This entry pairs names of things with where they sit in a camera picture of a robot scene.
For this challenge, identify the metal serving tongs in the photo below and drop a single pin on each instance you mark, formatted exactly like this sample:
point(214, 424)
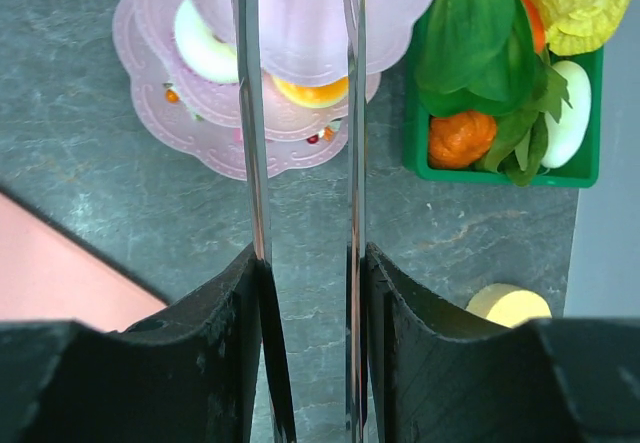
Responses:
point(246, 19)

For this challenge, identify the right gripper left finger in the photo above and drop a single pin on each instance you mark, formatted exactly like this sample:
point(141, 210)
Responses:
point(187, 373)

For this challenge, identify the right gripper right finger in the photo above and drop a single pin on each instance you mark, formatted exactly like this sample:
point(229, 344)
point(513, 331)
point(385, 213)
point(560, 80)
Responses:
point(442, 374)

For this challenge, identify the spinach leaves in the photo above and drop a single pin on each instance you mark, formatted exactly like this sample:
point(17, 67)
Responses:
point(522, 138)

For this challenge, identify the yellow round sponge cake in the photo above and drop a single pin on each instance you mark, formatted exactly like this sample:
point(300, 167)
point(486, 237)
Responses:
point(508, 305)

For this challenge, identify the green plastic crate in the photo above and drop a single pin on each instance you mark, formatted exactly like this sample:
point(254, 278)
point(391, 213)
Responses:
point(581, 171)

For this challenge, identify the small orange glazed donut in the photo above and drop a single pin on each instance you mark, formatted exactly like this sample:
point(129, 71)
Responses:
point(313, 97)

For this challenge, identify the red chili pepper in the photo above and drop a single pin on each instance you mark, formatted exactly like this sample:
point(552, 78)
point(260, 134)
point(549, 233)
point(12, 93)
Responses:
point(536, 25)

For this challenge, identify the orange pumpkin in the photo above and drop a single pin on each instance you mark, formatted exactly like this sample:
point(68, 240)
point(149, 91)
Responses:
point(457, 141)

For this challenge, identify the pink serving tray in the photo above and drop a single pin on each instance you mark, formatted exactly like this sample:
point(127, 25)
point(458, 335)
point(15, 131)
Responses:
point(47, 276)

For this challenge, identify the white eggplant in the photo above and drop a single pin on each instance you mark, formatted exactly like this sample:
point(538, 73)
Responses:
point(567, 132)

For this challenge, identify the yellow napa cabbage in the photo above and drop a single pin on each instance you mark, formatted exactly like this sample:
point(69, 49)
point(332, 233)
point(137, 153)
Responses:
point(575, 27)

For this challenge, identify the chocolate cake slice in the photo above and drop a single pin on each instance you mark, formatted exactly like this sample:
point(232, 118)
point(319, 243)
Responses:
point(327, 133)

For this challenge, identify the green layered cake slice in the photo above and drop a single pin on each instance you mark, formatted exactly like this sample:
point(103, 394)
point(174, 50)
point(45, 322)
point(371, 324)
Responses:
point(174, 97)

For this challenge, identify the green bok choy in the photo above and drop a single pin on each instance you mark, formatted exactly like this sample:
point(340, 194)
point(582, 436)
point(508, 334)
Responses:
point(476, 55)

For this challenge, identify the pink three tier stand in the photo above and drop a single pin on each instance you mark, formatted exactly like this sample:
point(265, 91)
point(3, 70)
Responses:
point(303, 42)

